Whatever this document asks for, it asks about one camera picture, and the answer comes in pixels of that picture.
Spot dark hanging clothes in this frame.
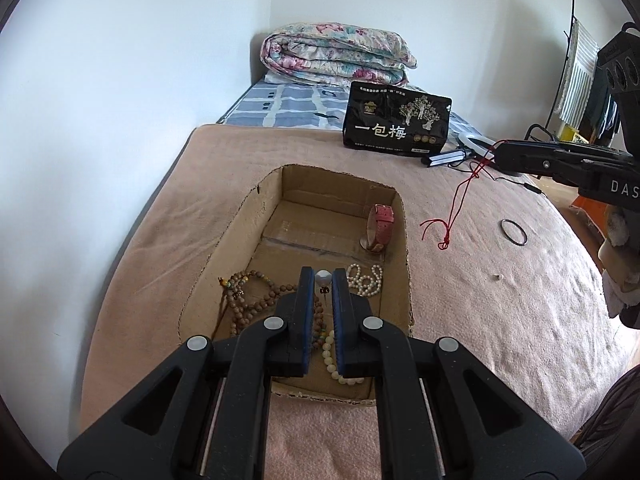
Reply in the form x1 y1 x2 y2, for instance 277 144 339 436
582 80 621 143

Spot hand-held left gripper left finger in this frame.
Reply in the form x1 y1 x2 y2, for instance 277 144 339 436
57 266 316 480

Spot white ring light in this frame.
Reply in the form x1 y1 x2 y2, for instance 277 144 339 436
454 132 497 155

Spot brown wooden bead necklace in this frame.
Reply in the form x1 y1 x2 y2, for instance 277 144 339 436
218 270 331 353

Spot white bead bracelet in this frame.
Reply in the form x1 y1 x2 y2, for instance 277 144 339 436
316 270 368 387

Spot person's striped clothing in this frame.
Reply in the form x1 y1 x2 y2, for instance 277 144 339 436
575 365 640 456

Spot black printed packet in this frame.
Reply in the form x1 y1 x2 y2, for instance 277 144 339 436
342 81 453 157

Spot blue plaid bed sheet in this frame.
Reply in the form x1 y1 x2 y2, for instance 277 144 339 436
216 80 493 148

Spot black folded tripod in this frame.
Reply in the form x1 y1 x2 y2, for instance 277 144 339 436
420 147 473 167

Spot white pearl necklace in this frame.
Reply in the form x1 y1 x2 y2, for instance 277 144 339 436
346 263 385 297

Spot orange cloth covered table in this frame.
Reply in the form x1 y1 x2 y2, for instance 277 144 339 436
570 194 608 217

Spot folded floral quilt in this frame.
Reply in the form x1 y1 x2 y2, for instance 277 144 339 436
260 22 418 87

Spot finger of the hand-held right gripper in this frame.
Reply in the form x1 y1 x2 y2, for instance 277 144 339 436
550 142 632 162
494 141 593 184

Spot red cord with green pendant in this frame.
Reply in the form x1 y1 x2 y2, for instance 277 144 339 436
420 142 501 251

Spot striped hanging towel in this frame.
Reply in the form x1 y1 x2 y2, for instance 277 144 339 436
557 17 601 126

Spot black metal clothes rack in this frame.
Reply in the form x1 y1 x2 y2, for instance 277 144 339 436
525 0 640 145

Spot person's right forearm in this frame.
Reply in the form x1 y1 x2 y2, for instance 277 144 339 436
600 206 640 321

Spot cardboard box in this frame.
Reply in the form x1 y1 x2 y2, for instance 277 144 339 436
178 164 415 406

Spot dark thin bangle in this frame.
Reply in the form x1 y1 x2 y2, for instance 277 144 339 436
501 219 528 247

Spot pink strap wristwatch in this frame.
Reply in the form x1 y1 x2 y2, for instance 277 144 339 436
361 204 396 253

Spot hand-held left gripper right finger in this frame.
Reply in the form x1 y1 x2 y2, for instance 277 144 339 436
332 267 586 480

